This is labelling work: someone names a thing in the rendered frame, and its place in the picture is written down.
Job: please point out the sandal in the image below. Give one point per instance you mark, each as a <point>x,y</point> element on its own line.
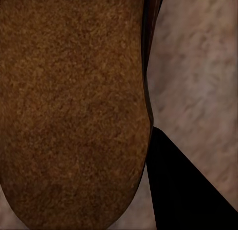
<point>75,114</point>

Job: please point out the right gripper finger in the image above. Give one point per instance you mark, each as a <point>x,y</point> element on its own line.
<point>183,198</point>

